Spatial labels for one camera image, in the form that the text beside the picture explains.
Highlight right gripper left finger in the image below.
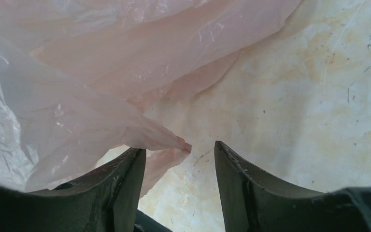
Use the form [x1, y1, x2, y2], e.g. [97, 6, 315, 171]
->
[0, 148, 146, 232]

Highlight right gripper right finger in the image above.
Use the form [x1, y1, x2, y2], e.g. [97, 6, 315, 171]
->
[214, 141, 371, 232]

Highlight pink plastic trash bag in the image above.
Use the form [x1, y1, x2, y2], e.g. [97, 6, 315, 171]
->
[0, 0, 300, 195]

